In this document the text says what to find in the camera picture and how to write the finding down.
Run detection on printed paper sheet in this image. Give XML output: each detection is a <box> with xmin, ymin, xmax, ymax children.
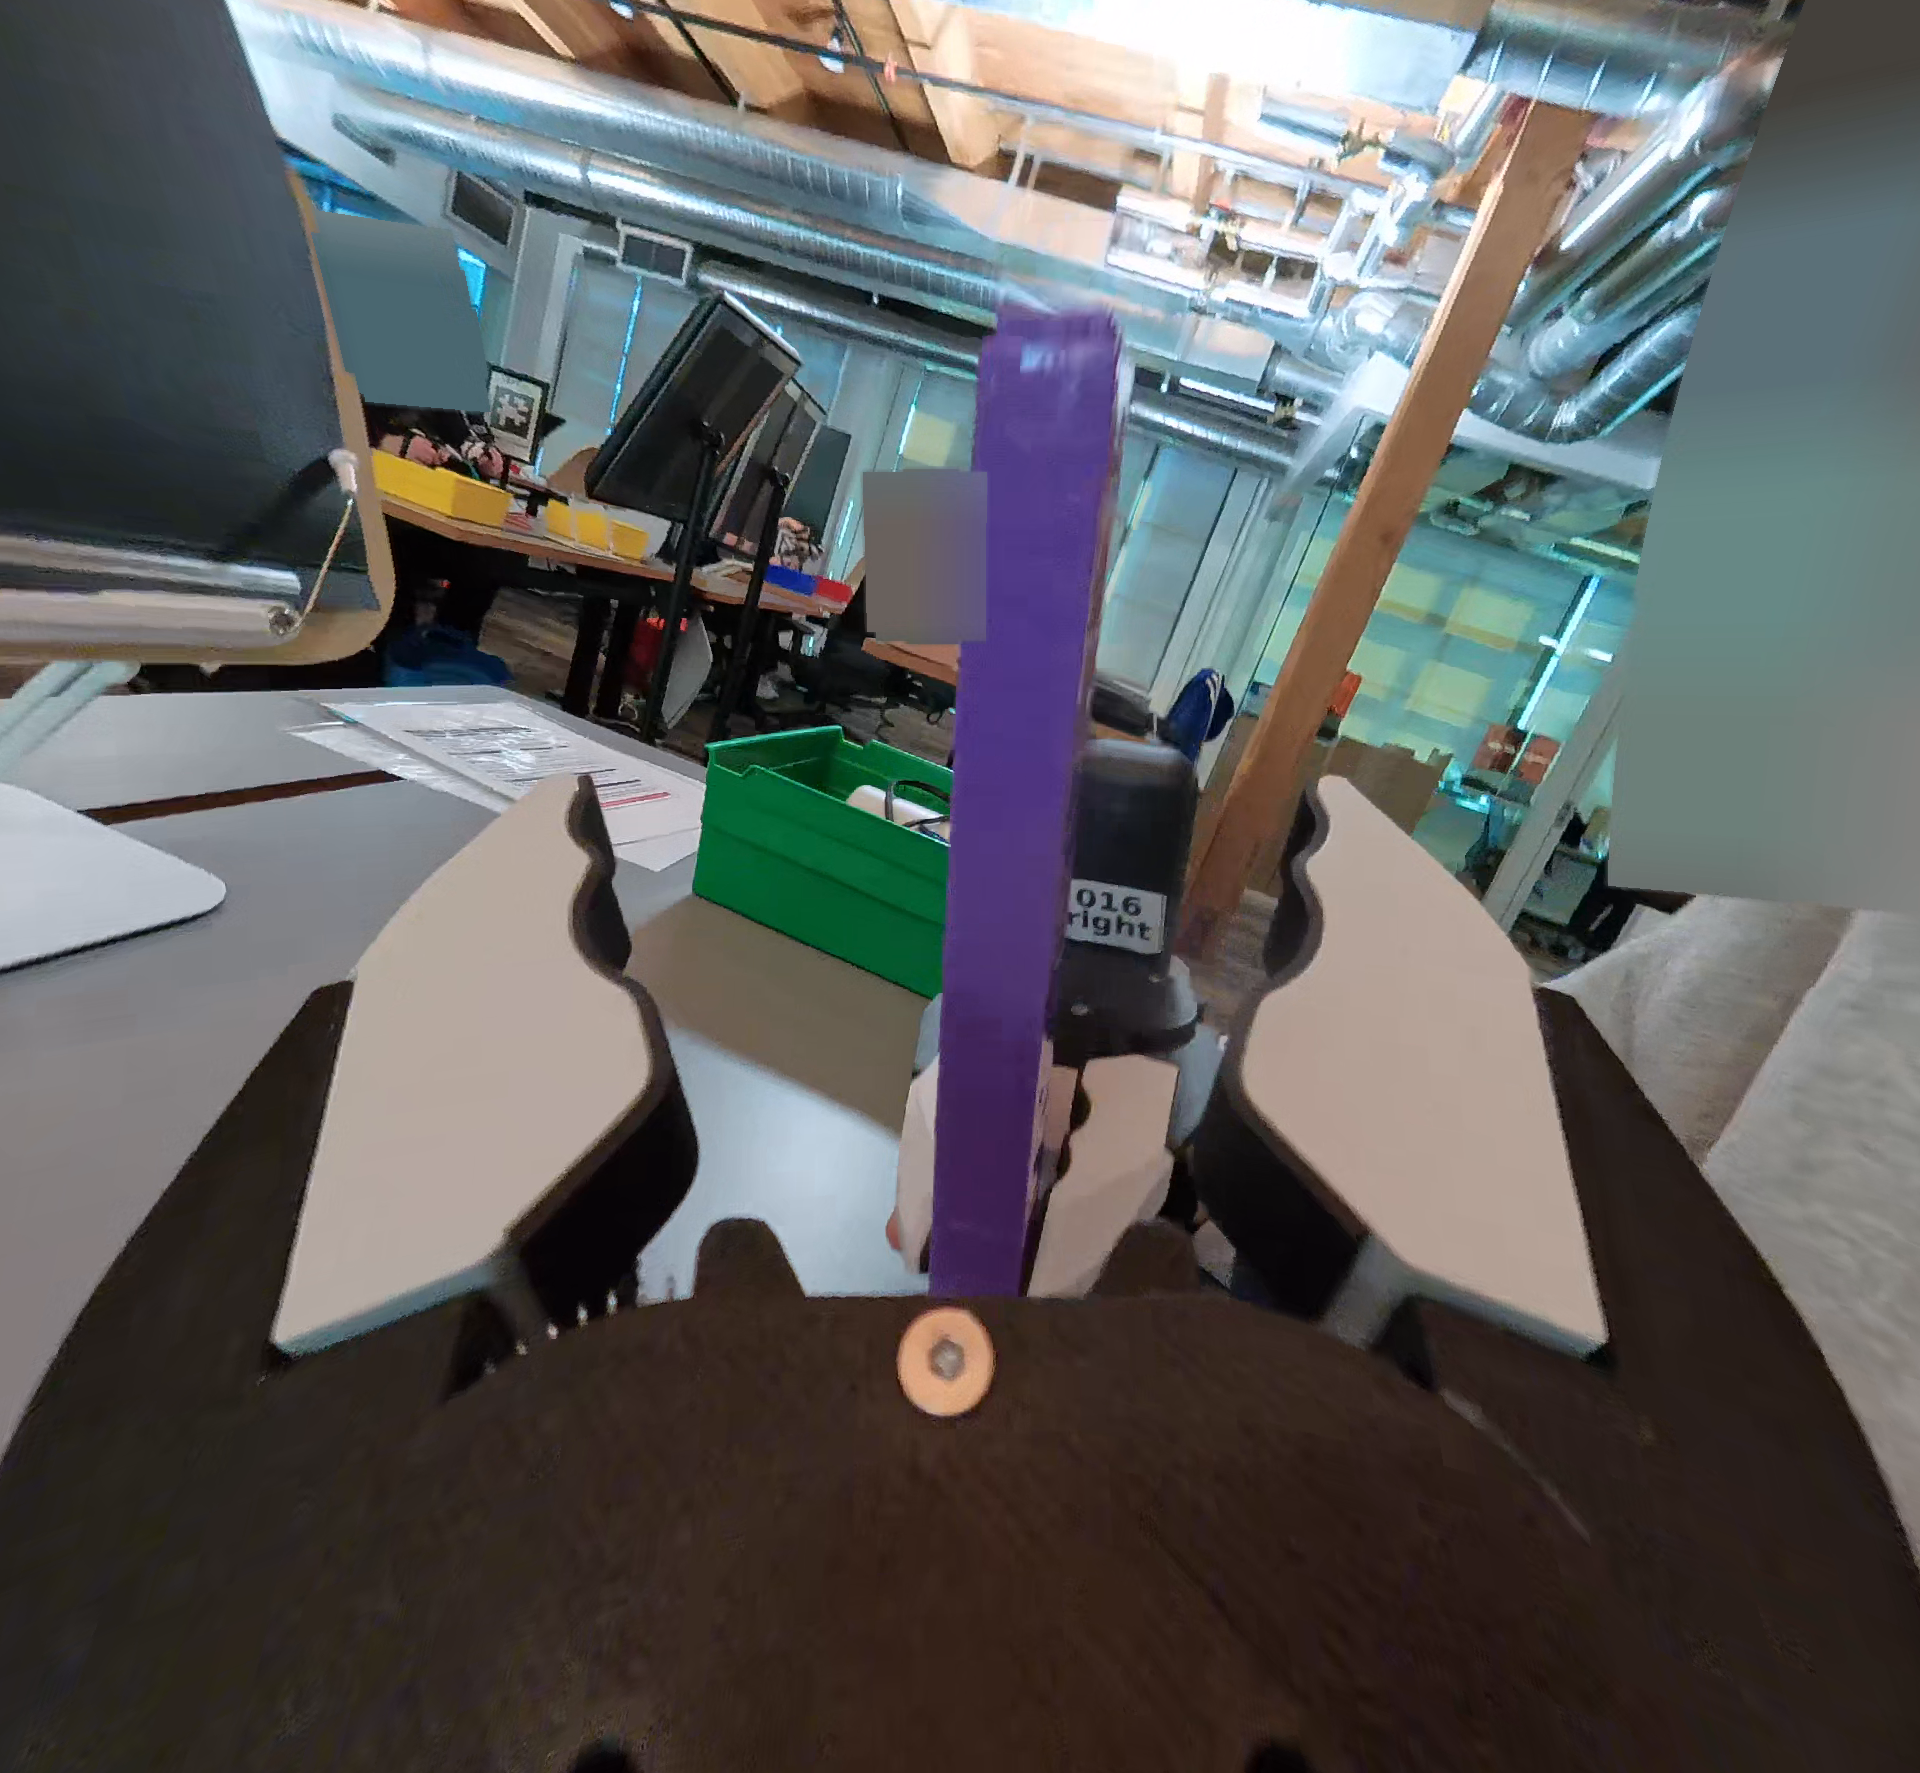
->
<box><xmin>288</xmin><ymin>696</ymin><xmax>711</xmax><ymax>878</ymax></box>

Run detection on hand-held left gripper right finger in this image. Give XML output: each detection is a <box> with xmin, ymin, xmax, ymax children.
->
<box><xmin>1198</xmin><ymin>774</ymin><xmax>1613</xmax><ymax>1361</ymax></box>

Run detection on wooden post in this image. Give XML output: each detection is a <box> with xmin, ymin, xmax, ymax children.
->
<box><xmin>1175</xmin><ymin>100</ymin><xmax>1604</xmax><ymax>937</ymax></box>

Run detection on cardboard boxes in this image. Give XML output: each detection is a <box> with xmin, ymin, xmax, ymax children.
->
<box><xmin>1317</xmin><ymin>736</ymin><xmax>1460</xmax><ymax>827</ymax></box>

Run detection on large yellow plastic bin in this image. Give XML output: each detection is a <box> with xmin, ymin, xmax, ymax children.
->
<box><xmin>371</xmin><ymin>447</ymin><xmax>516</xmax><ymax>525</ymax></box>

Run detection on long silver air duct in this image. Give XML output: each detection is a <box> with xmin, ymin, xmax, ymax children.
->
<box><xmin>226</xmin><ymin>0</ymin><xmax>1322</xmax><ymax>358</ymax></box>

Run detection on large black monitor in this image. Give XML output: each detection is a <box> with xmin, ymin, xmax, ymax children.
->
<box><xmin>584</xmin><ymin>290</ymin><xmax>808</xmax><ymax>525</ymax></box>

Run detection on green plastic bin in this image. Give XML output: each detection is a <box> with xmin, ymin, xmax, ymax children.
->
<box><xmin>692</xmin><ymin>727</ymin><xmax>962</xmax><ymax>1005</ymax></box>

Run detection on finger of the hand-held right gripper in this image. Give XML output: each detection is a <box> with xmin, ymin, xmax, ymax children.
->
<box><xmin>889</xmin><ymin>1039</ymin><xmax>951</xmax><ymax>1274</ymax></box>
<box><xmin>1029</xmin><ymin>1051</ymin><xmax>1186</xmax><ymax>1302</ymax></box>

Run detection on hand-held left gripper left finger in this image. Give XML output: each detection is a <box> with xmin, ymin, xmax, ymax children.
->
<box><xmin>267</xmin><ymin>769</ymin><xmax>706</xmax><ymax>1358</ymax></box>

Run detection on blue jacket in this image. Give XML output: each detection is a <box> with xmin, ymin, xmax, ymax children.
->
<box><xmin>1158</xmin><ymin>671</ymin><xmax>1243</xmax><ymax>767</ymax></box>

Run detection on silver duct pipes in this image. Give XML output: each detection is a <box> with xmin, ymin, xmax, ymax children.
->
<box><xmin>1261</xmin><ymin>0</ymin><xmax>1787</xmax><ymax>444</ymax></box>

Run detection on white panel stand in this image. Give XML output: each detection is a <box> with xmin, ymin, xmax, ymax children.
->
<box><xmin>0</xmin><ymin>446</ymin><xmax>379</xmax><ymax>975</ymax></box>

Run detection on long wooden desk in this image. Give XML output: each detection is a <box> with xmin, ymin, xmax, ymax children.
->
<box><xmin>377</xmin><ymin>491</ymin><xmax>850</xmax><ymax>757</ymax></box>

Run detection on purple block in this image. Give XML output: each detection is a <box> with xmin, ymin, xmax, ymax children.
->
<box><xmin>926</xmin><ymin>307</ymin><xmax>1131</xmax><ymax>1304</ymax></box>

